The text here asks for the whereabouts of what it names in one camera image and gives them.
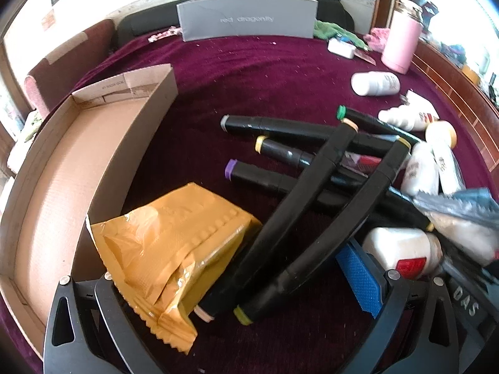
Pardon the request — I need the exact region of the shallow cardboard box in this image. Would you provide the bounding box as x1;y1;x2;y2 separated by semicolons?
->
0;63;179;361

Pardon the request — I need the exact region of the green cloth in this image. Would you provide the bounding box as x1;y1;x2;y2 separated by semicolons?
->
314;19;367;47

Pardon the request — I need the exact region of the floral blanket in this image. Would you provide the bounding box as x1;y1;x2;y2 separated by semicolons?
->
16;111;43;143

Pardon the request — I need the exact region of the olive-capped black marker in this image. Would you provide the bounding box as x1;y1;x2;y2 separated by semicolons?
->
233;137;412;326

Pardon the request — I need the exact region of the cartoon print tissue pack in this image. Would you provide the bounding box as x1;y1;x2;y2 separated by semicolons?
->
431;212;499;267

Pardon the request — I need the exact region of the pink thermos bottle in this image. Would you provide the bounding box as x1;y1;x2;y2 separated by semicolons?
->
381;0;425;74

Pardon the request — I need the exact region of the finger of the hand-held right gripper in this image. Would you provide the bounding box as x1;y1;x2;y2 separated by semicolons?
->
442;255;499;293

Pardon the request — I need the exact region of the yellow-capped black marker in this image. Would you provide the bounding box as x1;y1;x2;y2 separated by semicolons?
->
255;136;375;191

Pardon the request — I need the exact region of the maroon table cloth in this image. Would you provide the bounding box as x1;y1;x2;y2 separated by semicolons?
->
0;33;499;374

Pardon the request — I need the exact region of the white tube with red print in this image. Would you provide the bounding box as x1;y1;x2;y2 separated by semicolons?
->
400;90;431;113

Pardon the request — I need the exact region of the small red wrapper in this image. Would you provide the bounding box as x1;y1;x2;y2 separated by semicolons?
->
353;50;377;66

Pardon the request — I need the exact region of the pink cloth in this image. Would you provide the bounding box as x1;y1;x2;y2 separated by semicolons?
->
364;27;391;52

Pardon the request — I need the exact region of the small white bottle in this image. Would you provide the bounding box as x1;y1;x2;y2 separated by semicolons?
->
377;107;439;132

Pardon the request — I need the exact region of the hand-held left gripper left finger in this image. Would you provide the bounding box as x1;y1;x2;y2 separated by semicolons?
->
42;273;166;374

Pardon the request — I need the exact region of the grey shoe box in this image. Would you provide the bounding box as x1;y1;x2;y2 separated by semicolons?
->
176;0;319;43

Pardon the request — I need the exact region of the white bottle with red label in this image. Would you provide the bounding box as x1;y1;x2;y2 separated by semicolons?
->
362;227;443;281

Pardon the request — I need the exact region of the purple-capped black marker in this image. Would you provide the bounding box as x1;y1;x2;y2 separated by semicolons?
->
225;159;435;232

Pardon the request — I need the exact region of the white plastic bottle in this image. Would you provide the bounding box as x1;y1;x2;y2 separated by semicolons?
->
401;141;440;197
431;142;466;196

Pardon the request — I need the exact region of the wide white pill bottle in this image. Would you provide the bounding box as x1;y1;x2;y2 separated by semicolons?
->
351;71;401;96

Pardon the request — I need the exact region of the peach-capped black marker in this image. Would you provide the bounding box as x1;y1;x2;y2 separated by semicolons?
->
194;119;358;323

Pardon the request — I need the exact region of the small white box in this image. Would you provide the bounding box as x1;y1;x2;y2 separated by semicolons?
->
327;38;357;59

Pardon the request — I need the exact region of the pink and white fabric strip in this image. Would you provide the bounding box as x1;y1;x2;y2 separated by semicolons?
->
148;26;183;43

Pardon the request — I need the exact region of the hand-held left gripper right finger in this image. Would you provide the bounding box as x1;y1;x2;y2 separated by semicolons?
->
335;239;458;374

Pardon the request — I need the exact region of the cream jar with orange band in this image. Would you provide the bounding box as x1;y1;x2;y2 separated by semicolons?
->
425;122;458;149

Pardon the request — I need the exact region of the grey-capped black marker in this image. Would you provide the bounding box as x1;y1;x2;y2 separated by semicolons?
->
220;115;394;156

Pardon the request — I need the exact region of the red armchair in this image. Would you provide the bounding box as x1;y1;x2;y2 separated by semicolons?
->
24;19;115;113

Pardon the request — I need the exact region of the wooden sideboard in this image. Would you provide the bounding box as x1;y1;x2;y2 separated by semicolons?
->
407;39;499;164

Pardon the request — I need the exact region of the black sofa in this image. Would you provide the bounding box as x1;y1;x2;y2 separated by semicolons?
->
115;0;355;47

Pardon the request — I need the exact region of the yellow snack packet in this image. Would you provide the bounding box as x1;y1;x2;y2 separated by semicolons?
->
86;182;263;355

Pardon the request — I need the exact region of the red and white packet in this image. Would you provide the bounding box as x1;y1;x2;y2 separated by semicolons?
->
343;152;386;174

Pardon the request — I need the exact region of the green-capped black marker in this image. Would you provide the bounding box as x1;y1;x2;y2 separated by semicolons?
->
336;105;422;145

